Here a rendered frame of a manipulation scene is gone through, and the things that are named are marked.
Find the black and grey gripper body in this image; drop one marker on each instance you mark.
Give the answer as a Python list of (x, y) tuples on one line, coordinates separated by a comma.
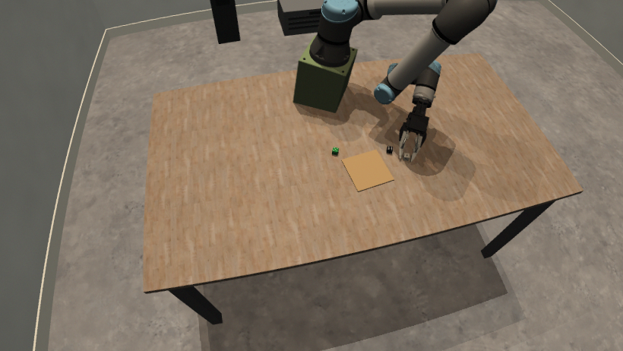
[(418, 122)]

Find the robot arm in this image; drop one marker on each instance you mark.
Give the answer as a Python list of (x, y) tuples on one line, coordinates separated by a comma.
[(456, 18)]

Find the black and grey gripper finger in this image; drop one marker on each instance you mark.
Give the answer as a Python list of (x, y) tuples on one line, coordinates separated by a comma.
[(403, 134), (418, 143)]

